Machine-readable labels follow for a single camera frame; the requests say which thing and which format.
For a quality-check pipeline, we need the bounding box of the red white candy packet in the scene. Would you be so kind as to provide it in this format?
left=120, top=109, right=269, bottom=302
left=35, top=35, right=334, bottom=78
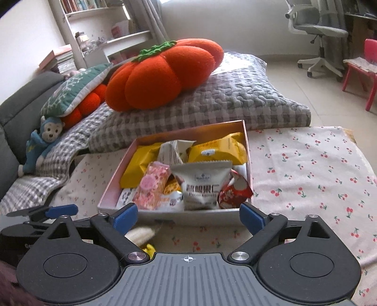
left=217, top=169, right=254, bottom=209

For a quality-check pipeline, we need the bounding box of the pink snack packet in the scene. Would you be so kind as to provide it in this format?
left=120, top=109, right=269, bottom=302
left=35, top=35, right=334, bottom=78
left=132, top=161, right=171, bottom=210

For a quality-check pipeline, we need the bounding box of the white nut snack packet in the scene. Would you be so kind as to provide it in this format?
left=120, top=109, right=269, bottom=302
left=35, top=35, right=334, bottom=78
left=170, top=160, right=233, bottom=210

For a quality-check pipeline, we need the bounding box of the gold snack packet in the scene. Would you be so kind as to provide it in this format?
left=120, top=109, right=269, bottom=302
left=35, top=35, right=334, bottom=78
left=187, top=132, right=247, bottom=165
left=119, top=142, right=162, bottom=189

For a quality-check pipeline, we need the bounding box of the yellow snack packet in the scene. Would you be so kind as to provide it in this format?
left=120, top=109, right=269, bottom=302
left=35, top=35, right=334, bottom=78
left=163, top=178, right=181, bottom=195

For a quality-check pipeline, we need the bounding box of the grey checked blanket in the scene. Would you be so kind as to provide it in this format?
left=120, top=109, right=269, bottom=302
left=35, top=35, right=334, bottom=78
left=1, top=103, right=113, bottom=215

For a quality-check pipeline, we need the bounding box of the cherry print cloth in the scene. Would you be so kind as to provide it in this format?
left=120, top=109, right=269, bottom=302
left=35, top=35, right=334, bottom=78
left=51, top=127, right=376, bottom=305

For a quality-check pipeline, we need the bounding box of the pink cardboard box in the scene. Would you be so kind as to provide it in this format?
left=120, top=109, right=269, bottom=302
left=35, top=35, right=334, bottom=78
left=96, top=118, right=255, bottom=226

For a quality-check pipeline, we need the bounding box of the blue monkey plush toy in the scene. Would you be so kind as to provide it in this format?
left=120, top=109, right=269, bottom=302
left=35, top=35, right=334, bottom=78
left=18, top=116, right=65, bottom=177

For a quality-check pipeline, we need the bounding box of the dark grey sofa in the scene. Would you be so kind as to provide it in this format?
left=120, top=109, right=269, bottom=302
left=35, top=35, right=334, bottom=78
left=0, top=71, right=65, bottom=197

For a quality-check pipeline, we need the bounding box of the small orange pumpkin plush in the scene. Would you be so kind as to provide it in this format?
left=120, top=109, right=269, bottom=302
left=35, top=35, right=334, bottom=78
left=61, top=84, right=107, bottom=129

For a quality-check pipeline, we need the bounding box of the grey checked cushion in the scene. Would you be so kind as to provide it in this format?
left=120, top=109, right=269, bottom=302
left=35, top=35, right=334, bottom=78
left=89, top=52, right=311, bottom=153

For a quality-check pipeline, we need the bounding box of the green white patterned pillow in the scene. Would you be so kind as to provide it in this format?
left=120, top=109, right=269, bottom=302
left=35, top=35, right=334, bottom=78
left=40, top=63, right=112, bottom=118

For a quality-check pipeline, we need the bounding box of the large orange pumpkin plush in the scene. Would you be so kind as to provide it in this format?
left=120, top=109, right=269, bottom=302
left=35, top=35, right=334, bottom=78
left=105, top=38, right=224, bottom=112

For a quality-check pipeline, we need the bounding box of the stack of books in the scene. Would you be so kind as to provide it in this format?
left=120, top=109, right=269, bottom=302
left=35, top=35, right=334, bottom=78
left=39, top=44, right=77, bottom=75

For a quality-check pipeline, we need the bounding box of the red child chair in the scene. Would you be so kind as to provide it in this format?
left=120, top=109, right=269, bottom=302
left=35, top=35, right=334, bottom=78
left=342, top=38, right=376, bottom=112

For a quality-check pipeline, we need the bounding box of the white bookshelf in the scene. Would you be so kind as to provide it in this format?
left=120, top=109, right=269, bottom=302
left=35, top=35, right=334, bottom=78
left=49, top=1, right=153, bottom=68

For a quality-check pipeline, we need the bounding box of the grey office chair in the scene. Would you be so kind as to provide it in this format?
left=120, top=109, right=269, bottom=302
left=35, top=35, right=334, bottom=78
left=285, top=1, right=348, bottom=82

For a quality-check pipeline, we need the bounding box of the grey curtain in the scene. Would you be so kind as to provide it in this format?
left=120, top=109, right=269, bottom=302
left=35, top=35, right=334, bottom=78
left=123, top=0, right=170, bottom=45

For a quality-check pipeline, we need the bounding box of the wooden desk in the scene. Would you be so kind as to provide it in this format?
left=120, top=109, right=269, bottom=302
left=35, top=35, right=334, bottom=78
left=343, top=0, right=376, bottom=58

